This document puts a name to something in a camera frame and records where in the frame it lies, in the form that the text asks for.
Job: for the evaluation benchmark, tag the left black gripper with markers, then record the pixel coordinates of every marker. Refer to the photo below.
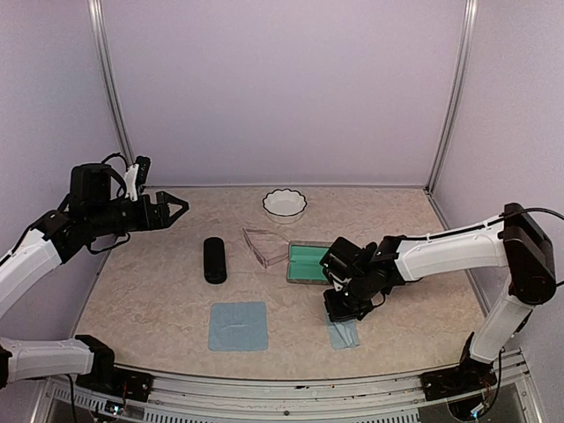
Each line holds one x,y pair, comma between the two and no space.
159,218

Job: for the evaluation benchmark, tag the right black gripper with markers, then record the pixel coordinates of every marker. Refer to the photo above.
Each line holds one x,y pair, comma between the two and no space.
337,314

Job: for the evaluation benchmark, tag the blue cleaning cloth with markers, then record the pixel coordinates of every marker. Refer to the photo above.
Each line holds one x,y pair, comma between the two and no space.
342,335
238,327

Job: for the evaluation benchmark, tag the grey glasses case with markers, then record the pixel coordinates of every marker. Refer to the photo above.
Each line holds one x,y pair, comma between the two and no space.
304,263

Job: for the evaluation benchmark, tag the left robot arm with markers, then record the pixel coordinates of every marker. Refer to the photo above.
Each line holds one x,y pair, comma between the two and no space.
100,203

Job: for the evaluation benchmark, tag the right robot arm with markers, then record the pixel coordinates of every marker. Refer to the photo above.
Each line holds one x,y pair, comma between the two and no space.
512,239

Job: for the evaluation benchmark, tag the black glasses case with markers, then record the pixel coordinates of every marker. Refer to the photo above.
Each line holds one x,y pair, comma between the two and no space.
214,261

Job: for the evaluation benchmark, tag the white scalloped bowl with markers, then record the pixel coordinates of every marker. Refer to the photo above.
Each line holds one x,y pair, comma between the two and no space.
284,206

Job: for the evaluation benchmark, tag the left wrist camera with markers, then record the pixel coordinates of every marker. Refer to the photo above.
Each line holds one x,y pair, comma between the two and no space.
135,177

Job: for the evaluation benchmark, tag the clear frame glasses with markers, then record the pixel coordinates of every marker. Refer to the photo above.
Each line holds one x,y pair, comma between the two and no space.
268,247

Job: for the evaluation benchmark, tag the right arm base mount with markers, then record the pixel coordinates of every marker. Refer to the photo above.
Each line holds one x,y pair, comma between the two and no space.
466,376

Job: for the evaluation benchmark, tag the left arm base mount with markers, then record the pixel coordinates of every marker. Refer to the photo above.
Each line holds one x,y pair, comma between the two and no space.
116,379

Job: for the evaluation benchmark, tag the front aluminium rail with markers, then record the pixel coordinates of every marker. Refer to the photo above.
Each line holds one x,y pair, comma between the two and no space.
173,397

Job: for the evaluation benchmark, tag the left aluminium frame post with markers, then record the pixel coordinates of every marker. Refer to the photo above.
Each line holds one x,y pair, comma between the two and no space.
96,13

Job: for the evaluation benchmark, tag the aluminium frame post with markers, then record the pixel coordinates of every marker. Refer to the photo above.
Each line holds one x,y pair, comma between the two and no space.
96,13
455,94

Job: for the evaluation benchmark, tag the right aluminium frame post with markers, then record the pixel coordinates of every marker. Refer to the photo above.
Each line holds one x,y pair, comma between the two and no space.
455,94

